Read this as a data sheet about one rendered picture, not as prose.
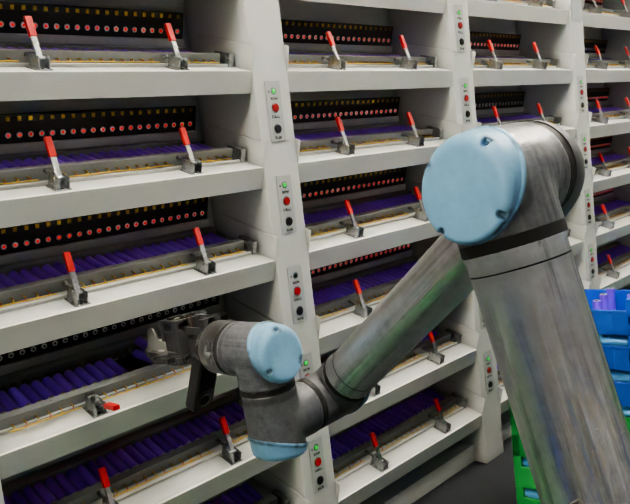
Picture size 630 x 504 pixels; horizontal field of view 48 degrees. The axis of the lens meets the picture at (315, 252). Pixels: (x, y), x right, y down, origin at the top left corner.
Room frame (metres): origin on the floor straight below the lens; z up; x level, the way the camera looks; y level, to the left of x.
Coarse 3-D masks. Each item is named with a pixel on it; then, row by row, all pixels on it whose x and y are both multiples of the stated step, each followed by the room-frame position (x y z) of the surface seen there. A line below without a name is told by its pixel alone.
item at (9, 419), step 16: (144, 368) 1.29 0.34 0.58; (160, 368) 1.30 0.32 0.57; (176, 368) 1.33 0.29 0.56; (96, 384) 1.23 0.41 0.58; (112, 384) 1.24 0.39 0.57; (128, 384) 1.26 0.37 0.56; (144, 384) 1.26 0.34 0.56; (48, 400) 1.16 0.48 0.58; (64, 400) 1.17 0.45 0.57; (80, 400) 1.19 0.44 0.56; (0, 416) 1.11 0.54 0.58; (16, 416) 1.12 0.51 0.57; (32, 416) 1.14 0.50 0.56
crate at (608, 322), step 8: (592, 296) 1.70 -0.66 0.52; (616, 296) 1.67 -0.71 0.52; (624, 296) 1.66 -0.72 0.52; (592, 304) 1.70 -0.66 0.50; (616, 304) 1.67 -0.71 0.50; (624, 304) 1.66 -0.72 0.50; (592, 312) 1.51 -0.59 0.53; (600, 312) 1.50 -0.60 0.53; (608, 312) 1.49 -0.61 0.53; (616, 312) 1.48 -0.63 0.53; (624, 312) 1.47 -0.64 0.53; (600, 320) 1.50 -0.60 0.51; (608, 320) 1.49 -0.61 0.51; (616, 320) 1.48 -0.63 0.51; (624, 320) 1.47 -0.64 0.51; (600, 328) 1.50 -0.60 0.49; (608, 328) 1.49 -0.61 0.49; (616, 328) 1.48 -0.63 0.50; (624, 328) 1.47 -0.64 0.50
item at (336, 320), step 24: (336, 264) 1.82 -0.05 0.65; (360, 264) 1.89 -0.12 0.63; (384, 264) 1.95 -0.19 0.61; (408, 264) 1.98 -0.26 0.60; (312, 288) 1.74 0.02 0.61; (336, 288) 1.77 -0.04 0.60; (360, 288) 1.67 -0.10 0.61; (384, 288) 1.79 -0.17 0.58; (336, 312) 1.67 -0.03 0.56; (360, 312) 1.66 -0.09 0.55; (336, 336) 1.57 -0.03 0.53
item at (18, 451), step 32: (256, 320) 1.52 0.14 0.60; (64, 352) 1.31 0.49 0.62; (160, 384) 1.29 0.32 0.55; (224, 384) 1.35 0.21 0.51; (64, 416) 1.16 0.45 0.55; (128, 416) 1.20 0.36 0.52; (160, 416) 1.25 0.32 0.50; (0, 448) 1.06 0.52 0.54; (32, 448) 1.08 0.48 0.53; (64, 448) 1.12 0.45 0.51
